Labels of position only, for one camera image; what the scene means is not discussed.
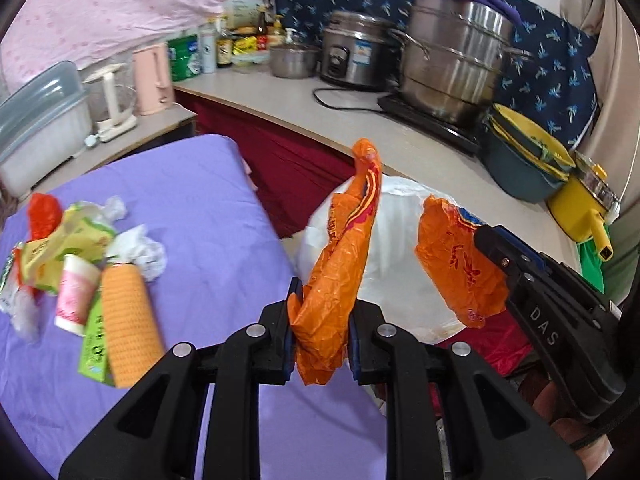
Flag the orange plastic wrapper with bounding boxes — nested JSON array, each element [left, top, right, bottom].
[[288, 139, 509, 385]]

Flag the green toothpaste box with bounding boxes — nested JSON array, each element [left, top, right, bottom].
[[78, 289, 115, 387]]

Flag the orange foam net sleeve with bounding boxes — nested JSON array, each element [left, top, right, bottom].
[[101, 264, 165, 389]]

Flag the pink white paper cup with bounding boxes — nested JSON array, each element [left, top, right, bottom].
[[54, 254, 101, 336]]

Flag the white tissue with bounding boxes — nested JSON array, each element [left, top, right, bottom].
[[105, 224, 167, 282]]

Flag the yellow green snack bag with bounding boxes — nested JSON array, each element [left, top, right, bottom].
[[20, 202, 116, 295]]

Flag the red plastic bag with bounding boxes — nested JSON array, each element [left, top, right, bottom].
[[27, 193, 63, 240]]

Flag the clear plastic bag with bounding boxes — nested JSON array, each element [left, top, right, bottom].
[[1, 243, 39, 344]]

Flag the white lined trash bin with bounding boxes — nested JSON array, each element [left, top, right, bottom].
[[293, 174, 482, 346]]

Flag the green plastic bag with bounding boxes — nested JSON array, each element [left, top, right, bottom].
[[577, 238, 605, 294]]

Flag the yellow enamel pot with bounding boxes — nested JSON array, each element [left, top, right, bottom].
[[546, 152, 620, 262]]

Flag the stacked teal yellow bowls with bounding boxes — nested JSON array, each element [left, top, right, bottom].
[[477, 103, 576, 204]]

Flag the black induction cooktop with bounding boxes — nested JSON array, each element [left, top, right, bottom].
[[378, 92, 480, 156]]

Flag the purple tablecloth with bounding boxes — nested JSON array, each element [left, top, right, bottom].
[[1, 134, 386, 479]]

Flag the large steel steamer pot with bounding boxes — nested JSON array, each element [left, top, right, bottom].
[[390, 0, 533, 124]]

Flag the red cabinet curtain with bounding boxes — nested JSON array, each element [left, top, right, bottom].
[[176, 91, 533, 376]]

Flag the steel rice cooker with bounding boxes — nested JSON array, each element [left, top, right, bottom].
[[320, 11, 395, 91]]

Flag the small steel pot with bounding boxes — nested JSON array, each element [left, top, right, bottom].
[[269, 44, 320, 79]]

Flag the lidded white dish rack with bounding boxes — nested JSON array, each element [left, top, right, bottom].
[[1, 61, 93, 198]]

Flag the pink electric kettle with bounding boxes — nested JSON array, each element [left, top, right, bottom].
[[132, 42, 175, 116]]

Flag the white glass kettle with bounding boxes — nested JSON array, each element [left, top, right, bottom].
[[82, 63, 138, 146]]

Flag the dark soy sauce bottle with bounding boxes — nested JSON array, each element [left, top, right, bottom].
[[216, 15, 233, 68]]

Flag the white box on counter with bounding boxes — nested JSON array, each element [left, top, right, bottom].
[[222, 0, 262, 29]]

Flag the white bottle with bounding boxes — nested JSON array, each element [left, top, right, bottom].
[[200, 22, 217, 74]]

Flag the green canister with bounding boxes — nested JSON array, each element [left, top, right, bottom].
[[167, 35, 201, 82]]

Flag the pink dotted curtain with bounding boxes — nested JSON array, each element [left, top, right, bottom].
[[1, 0, 228, 92]]

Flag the blue patterned wall cloth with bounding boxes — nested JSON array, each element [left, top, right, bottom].
[[274, 0, 599, 148]]

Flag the black power cable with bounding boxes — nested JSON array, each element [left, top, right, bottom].
[[311, 86, 388, 114]]

